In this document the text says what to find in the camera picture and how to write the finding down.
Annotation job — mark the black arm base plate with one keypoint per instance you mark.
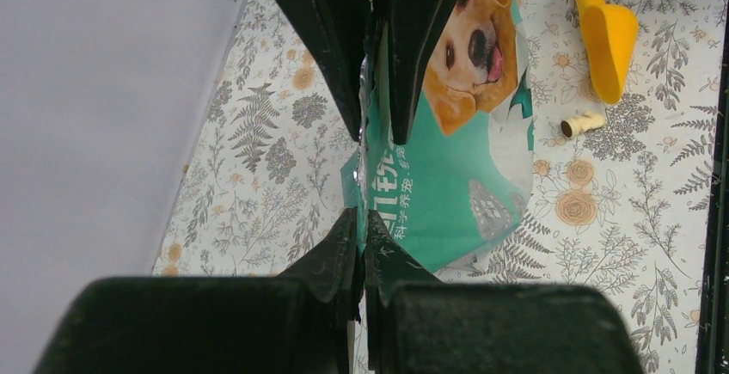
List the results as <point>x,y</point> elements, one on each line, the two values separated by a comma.
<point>712,344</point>

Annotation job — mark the small cream toy piece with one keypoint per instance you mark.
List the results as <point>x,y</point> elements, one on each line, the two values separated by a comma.
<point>579,124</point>

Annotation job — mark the orange plastic scoop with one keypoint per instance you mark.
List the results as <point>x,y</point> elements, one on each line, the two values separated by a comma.
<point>609,32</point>

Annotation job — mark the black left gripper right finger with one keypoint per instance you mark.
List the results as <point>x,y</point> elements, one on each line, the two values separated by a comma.
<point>417,323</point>

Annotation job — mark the floral patterned table cloth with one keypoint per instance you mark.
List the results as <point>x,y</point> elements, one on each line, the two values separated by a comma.
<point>623,208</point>

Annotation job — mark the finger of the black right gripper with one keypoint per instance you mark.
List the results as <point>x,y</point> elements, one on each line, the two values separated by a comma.
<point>334,33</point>
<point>408,31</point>

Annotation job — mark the green dog food bag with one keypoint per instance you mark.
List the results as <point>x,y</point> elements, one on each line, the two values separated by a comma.
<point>462,182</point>

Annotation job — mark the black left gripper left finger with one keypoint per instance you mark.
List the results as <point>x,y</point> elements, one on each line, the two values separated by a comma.
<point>300,321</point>

